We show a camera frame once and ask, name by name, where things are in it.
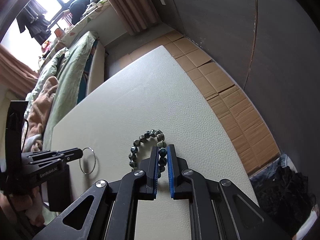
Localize black square jewelry box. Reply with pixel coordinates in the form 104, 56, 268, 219
41, 164, 72, 212

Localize thin silver hoop bangle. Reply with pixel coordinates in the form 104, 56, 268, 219
79, 147, 97, 176

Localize dark green stone bead bracelet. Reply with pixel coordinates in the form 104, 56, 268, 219
128, 128, 168, 173

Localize person hand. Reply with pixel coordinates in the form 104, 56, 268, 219
1, 187, 44, 227

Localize pink fleece blanket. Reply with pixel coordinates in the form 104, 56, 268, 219
23, 76, 59, 152

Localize dark clothes pile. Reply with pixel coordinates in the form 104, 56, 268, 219
250, 154, 319, 239

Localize cardboard floor sheets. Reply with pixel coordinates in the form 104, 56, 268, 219
119, 30, 279, 176

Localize left pink curtain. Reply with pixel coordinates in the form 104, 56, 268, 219
0, 45, 39, 98

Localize pink curtain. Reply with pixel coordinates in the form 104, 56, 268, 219
108, 0, 160, 36
0, 45, 39, 98

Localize light green floral duvet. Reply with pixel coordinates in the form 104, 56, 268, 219
24, 31, 97, 111

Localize green bed sheet mattress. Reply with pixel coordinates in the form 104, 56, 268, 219
42, 31, 97, 150

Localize floral window seat cushion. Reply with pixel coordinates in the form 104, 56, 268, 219
50, 0, 110, 52

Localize hanging dark clothes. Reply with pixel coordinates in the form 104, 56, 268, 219
16, 0, 51, 45

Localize black bag on windowsill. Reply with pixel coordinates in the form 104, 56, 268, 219
69, 0, 90, 25

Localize right pink curtain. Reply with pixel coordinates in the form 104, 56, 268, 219
108, 0, 160, 36

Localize cream bed frame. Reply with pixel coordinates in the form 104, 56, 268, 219
86, 41, 105, 96

